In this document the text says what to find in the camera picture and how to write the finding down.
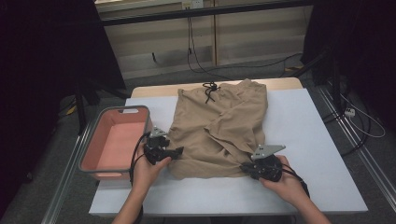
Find black curtain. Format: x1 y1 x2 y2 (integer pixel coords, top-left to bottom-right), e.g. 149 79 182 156
303 0 396 132
0 0 127 213

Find black wall cable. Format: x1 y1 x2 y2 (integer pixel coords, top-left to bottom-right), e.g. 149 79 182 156
186 7 304 81

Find aluminium floor rail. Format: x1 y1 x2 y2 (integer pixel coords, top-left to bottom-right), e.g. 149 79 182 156
316 85 396 204
40 124 94 224

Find white floor cable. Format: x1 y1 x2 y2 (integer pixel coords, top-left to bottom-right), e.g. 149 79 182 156
339 92 387 139

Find black horizontal bar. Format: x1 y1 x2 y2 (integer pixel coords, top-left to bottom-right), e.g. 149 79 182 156
99 0 314 27

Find black floor cables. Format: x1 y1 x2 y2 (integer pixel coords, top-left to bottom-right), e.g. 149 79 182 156
321 102 373 158

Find black tripod stand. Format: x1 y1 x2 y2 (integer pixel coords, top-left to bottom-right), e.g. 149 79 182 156
73 78 132 136

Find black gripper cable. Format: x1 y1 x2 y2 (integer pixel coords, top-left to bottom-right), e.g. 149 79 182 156
279 162 311 199
128 132 152 224

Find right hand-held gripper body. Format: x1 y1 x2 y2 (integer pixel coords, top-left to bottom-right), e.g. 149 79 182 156
247 144 287 183

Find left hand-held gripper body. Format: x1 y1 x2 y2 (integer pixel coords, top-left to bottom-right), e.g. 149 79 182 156
143 125 176 166

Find pink basket with grey rim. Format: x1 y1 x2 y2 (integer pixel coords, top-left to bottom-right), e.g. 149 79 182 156
78 105 153 181

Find black metal stand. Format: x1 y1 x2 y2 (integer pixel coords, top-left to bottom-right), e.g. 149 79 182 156
290 49 344 110

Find person's left hand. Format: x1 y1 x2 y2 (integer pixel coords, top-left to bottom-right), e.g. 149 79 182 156
133 145 173 196

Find white wall socket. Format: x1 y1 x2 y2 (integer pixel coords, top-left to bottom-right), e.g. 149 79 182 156
181 0 205 9

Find person's right hand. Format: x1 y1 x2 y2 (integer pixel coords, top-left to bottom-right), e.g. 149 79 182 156
259 155 308 207

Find beige drawstring shorts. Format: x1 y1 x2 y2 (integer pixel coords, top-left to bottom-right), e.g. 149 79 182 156
167 78 269 180

